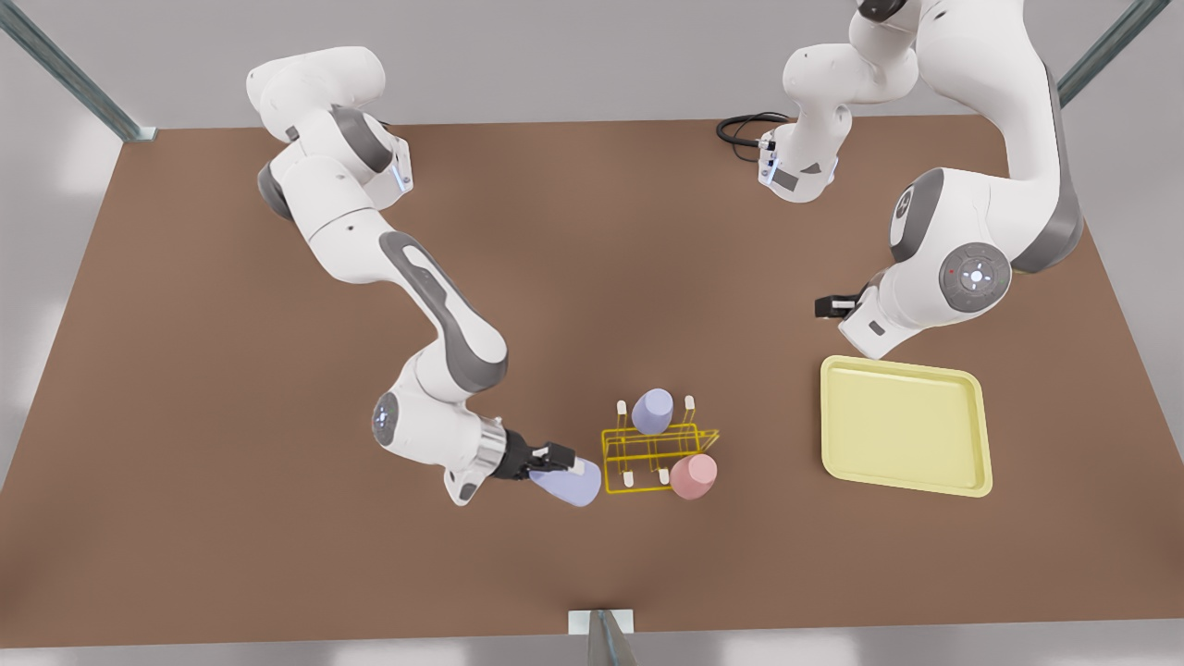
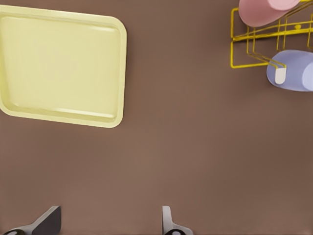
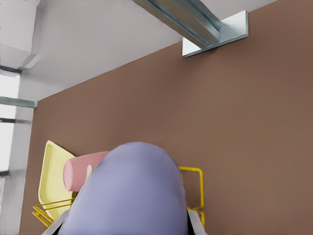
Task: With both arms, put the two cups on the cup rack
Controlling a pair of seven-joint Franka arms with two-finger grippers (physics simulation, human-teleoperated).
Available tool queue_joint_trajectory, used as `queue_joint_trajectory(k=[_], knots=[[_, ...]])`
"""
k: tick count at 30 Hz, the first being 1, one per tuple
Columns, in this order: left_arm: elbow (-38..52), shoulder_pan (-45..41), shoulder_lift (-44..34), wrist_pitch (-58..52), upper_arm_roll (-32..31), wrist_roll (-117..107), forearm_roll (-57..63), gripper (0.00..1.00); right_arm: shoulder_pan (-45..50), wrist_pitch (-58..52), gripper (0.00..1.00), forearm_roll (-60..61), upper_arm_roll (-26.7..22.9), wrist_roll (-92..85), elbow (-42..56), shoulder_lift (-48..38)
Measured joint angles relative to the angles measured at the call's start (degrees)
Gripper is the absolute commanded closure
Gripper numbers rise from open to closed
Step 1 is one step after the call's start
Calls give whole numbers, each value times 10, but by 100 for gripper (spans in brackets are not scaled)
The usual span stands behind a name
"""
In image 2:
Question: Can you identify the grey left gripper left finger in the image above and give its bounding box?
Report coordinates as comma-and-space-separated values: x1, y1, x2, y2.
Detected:
1, 205, 62, 235

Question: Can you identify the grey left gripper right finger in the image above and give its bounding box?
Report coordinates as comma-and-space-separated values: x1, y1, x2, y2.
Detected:
161, 205, 194, 235

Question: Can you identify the pale yellow tray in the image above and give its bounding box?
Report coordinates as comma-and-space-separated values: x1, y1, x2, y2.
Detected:
0, 4, 128, 129

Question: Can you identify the lavender cup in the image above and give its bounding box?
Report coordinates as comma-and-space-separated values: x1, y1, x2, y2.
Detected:
266, 49, 313, 93

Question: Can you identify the pink cup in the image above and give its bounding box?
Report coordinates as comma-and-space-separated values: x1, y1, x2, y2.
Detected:
238, 0, 302, 27

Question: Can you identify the yellow wire cup rack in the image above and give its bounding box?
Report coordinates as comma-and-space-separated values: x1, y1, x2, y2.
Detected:
230, 0, 313, 85

